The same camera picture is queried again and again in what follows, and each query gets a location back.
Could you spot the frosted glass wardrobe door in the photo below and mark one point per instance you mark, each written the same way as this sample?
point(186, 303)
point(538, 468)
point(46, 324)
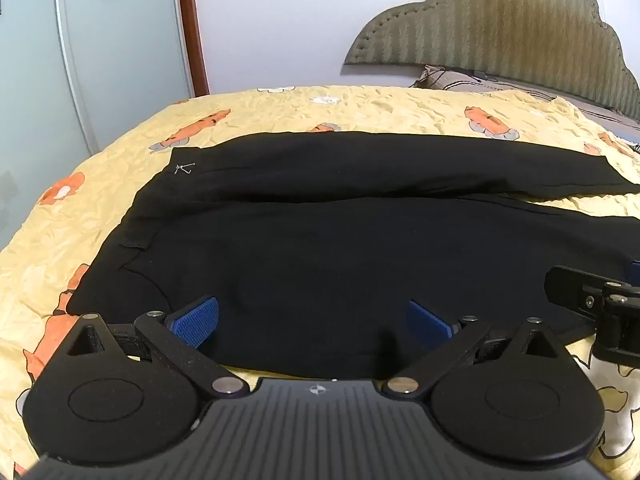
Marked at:
point(130, 35)
point(25, 110)

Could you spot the yellow printed blanket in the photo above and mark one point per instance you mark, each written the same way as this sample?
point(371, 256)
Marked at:
point(90, 240)

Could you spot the olive padded headboard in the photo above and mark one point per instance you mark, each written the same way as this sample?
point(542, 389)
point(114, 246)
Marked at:
point(495, 25)

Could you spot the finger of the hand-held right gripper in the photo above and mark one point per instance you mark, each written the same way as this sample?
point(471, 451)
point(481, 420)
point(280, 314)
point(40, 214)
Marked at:
point(575, 290)

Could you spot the brown wooden door frame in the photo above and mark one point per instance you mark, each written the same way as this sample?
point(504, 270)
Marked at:
point(192, 25)

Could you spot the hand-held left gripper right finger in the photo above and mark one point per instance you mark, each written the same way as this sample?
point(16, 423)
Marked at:
point(424, 324)

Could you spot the black pants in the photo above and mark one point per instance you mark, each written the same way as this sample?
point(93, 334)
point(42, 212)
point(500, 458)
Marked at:
point(320, 260)

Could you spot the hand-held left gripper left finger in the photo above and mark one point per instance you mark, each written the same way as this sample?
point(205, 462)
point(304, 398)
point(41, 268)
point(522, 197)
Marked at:
point(196, 321)

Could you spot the printed beige pillow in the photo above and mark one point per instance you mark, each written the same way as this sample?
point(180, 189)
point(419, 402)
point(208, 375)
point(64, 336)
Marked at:
point(447, 77)

